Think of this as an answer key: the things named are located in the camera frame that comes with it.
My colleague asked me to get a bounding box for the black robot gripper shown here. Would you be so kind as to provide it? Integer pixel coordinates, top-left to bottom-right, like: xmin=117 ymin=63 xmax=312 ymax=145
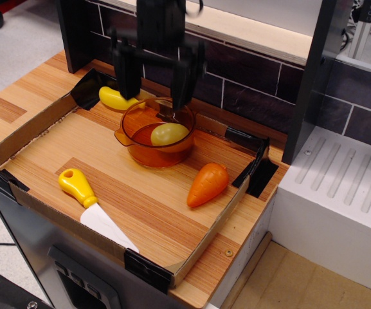
xmin=109 ymin=1 xmax=206 ymax=110

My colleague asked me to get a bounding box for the yellow-green toy potato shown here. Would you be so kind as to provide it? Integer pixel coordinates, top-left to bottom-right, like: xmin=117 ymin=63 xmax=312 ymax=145
xmin=150 ymin=123 xmax=189 ymax=146

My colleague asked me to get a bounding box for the orange transparent plastic pot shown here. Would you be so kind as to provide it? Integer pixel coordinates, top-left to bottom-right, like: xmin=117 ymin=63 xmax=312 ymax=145
xmin=114 ymin=97 xmax=196 ymax=168

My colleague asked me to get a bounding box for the yellow toy banana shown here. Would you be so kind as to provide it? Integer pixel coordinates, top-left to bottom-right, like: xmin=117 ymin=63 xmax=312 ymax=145
xmin=98 ymin=86 xmax=145 ymax=111

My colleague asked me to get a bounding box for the orange toy carrot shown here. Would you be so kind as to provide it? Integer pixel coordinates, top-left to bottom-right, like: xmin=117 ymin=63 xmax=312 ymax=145
xmin=186 ymin=163 xmax=229 ymax=208

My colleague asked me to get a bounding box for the silver toy oven front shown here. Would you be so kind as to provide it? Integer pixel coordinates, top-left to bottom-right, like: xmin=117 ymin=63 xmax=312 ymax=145
xmin=0 ymin=183 xmax=184 ymax=308

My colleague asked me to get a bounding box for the white ribbed drainer counter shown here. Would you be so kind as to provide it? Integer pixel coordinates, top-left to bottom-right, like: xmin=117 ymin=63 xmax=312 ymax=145
xmin=269 ymin=127 xmax=371 ymax=289

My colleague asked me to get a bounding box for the yellow-handled toy knife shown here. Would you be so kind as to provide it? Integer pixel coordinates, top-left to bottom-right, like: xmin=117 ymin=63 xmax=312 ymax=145
xmin=58 ymin=168 xmax=139 ymax=253

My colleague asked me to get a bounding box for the dark grey vertical post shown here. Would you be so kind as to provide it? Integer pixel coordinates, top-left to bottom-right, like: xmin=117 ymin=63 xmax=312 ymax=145
xmin=282 ymin=0 xmax=352 ymax=165

